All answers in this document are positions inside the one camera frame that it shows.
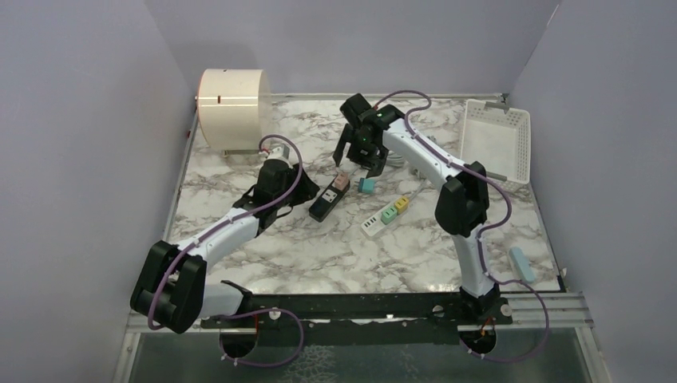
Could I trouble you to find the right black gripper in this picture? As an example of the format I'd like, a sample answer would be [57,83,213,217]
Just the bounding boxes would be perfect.
[332,125,388,180]

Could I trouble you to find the teal usb charger plug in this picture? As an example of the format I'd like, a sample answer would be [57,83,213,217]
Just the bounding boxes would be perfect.
[358,178,375,194]

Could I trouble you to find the pink usb charger plug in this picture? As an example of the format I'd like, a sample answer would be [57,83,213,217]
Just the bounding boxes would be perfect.
[333,172,350,192]

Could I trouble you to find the black power strip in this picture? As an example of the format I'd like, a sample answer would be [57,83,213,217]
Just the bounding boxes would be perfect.
[308,181,350,223]

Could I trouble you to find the yellow usb charger plug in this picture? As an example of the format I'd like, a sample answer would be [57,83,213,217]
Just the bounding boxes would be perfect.
[394,196,410,215]

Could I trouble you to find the white power strip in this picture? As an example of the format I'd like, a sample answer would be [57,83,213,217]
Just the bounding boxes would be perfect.
[359,203,409,238]

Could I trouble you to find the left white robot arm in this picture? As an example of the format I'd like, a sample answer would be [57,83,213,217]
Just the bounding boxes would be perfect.
[130,159,319,334]

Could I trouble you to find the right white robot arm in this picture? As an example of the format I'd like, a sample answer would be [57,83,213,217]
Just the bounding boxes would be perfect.
[333,93,500,325]

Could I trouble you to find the green usb charger plug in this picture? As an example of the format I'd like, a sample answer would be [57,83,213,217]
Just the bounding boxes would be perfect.
[380,206,398,225]

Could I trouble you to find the cream cylindrical drum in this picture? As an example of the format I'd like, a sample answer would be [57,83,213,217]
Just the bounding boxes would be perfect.
[196,69,273,154]

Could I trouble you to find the white plastic basket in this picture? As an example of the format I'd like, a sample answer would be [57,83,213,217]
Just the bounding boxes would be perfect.
[460,99,531,192]

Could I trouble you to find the light blue block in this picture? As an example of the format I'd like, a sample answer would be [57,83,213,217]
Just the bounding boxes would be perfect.
[509,247,536,284]

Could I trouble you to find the black mounting rail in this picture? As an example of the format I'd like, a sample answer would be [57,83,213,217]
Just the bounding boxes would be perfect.
[200,281,513,346]

